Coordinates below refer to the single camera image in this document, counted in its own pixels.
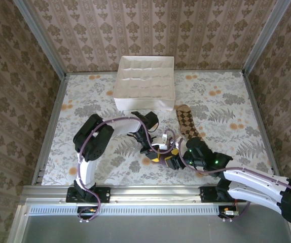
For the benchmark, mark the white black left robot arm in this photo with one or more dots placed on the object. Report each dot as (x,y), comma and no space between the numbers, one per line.
(92,141)

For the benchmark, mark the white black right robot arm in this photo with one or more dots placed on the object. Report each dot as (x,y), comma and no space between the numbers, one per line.
(257,187)

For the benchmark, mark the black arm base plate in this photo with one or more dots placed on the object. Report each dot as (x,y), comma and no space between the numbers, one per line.
(105,195)
(206,195)

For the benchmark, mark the aluminium side rail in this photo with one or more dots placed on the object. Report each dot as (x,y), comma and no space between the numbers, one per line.
(50,126)
(262,126)

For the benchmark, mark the purple sock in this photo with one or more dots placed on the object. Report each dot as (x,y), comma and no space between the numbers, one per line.
(164,160)

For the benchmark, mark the small black connector board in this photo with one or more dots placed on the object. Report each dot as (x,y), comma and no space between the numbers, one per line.
(227,212)
(87,210)

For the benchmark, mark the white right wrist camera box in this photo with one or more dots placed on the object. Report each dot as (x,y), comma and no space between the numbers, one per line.
(179,141)

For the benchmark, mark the aluminium front rail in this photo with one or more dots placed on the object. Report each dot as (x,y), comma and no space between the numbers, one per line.
(148,192)

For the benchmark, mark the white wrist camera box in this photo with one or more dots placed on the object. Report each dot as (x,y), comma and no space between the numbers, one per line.
(159,146)
(179,141)

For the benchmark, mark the brown argyle sock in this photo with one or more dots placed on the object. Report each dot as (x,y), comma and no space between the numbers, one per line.
(186,121)

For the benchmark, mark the grey metal panel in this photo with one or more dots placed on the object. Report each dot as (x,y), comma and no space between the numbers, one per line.
(148,230)

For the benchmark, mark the white fabric organizer box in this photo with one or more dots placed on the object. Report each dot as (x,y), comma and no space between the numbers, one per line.
(145,103)

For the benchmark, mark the floral table cover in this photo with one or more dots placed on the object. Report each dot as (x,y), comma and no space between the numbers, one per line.
(211,114)

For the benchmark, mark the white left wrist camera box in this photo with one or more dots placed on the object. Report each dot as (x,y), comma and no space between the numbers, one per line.
(159,146)

